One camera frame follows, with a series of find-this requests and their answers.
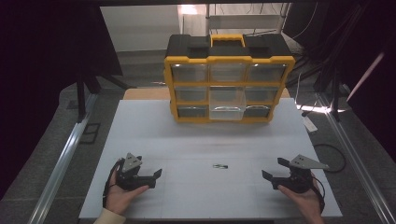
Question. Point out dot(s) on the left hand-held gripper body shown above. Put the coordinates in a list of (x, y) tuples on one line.
[(130, 179)]

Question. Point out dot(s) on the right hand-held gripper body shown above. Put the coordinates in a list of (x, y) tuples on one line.
[(299, 180)]

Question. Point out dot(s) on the person's right hand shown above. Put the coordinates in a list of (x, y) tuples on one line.
[(306, 200)]

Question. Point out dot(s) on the person's left hand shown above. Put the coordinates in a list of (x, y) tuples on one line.
[(120, 199)]

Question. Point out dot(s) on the white paper tag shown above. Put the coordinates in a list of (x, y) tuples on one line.
[(309, 124)]

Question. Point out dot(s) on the small shiny metal part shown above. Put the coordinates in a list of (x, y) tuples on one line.
[(220, 166)]

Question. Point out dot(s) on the wooden board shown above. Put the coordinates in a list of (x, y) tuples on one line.
[(143, 94)]

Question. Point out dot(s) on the black metal stand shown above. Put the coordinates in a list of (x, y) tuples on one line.
[(335, 99), (81, 99)]

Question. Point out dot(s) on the clear plastic organizer drawer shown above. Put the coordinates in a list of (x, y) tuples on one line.
[(227, 104)]

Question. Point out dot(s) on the dark curtain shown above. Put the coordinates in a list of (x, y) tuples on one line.
[(37, 77), (373, 93)]

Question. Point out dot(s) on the yellow and black parts organizer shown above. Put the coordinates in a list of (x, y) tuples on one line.
[(229, 59)]

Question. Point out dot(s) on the white metal shelf rack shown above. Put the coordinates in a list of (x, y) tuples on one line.
[(243, 21)]

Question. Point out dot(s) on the aluminium floor rail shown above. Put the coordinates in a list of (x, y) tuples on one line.
[(67, 155), (358, 163)]

